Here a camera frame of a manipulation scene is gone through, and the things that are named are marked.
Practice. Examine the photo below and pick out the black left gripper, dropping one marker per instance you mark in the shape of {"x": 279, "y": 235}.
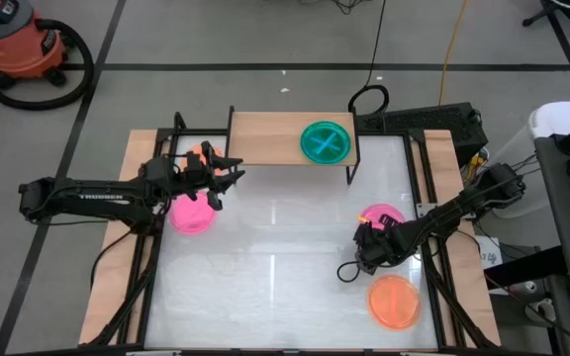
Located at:
{"x": 201, "y": 178}

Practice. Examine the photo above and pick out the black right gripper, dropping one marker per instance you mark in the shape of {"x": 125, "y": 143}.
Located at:
{"x": 384, "y": 244}

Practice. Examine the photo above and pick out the pink translucent plate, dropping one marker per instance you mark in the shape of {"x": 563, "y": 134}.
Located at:
{"x": 379, "y": 212}
{"x": 191, "y": 217}

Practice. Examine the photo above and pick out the orange translucent plate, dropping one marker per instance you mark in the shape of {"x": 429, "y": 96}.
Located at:
{"x": 195, "y": 150}
{"x": 394, "y": 302}

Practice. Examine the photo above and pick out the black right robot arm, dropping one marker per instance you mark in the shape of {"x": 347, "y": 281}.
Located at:
{"x": 463, "y": 207}

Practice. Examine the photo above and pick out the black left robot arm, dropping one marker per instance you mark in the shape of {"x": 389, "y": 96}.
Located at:
{"x": 97, "y": 198}

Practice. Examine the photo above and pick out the wooden shelf with black legs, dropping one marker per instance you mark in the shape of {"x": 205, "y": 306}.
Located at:
{"x": 265, "y": 138}

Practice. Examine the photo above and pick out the white paper sheet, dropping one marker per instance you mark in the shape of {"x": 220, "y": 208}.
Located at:
{"x": 491, "y": 252}

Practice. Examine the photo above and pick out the white cup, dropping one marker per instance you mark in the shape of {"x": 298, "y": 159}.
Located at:
{"x": 542, "y": 309}

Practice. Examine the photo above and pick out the white bin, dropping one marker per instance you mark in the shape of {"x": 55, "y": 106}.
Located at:
{"x": 557, "y": 118}

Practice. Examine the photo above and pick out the orange shop vacuum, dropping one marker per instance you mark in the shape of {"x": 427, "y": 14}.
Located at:
{"x": 18, "y": 44}

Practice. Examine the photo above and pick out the black office chair base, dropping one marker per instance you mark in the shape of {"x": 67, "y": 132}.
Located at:
{"x": 564, "y": 17}

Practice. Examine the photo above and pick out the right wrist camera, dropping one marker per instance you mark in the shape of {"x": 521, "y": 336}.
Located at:
{"x": 389, "y": 221}

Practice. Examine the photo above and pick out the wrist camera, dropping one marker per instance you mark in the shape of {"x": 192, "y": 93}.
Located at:
{"x": 389, "y": 221}
{"x": 195, "y": 163}

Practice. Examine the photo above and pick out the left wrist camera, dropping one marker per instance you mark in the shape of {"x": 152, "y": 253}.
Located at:
{"x": 195, "y": 163}

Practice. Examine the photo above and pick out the black metal table frame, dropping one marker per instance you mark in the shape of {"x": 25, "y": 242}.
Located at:
{"x": 154, "y": 267}

